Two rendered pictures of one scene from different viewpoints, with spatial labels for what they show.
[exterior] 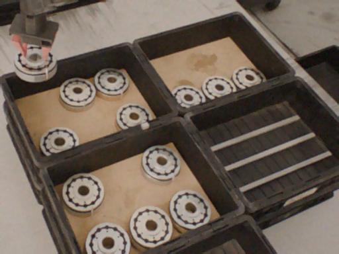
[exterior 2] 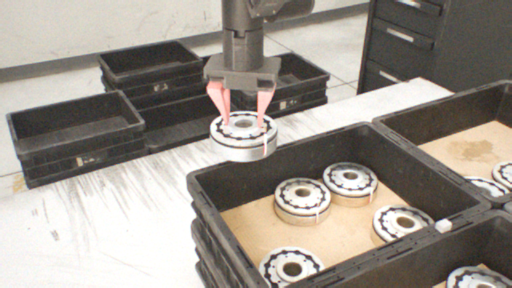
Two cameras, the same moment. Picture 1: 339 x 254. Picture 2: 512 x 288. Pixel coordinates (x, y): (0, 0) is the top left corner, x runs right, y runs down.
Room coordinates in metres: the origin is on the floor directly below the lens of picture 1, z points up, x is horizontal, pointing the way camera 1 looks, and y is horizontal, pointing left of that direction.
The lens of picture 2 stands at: (0.22, 0.15, 1.40)
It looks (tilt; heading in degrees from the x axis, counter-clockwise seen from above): 33 degrees down; 7
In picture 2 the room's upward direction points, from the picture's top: straight up
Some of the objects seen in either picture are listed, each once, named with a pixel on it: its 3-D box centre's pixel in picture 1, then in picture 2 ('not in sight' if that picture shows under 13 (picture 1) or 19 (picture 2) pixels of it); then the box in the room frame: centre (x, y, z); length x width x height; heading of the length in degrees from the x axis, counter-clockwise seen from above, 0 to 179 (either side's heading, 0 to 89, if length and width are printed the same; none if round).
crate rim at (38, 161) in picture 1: (89, 98); (329, 194); (0.83, 0.10, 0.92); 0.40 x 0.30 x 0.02; 125
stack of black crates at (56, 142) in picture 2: not in sight; (87, 170); (1.55, 0.93, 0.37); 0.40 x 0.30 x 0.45; 126
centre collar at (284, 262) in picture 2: (59, 141); (292, 270); (0.71, 0.15, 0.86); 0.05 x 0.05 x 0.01
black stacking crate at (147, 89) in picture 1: (88, 109); (326, 217); (0.83, 0.10, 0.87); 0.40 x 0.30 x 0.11; 125
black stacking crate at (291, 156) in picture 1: (268, 147); not in sight; (0.81, -0.40, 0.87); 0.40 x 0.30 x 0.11; 125
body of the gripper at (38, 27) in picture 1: (34, 20); (242, 50); (0.83, 0.24, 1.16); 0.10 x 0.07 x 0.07; 88
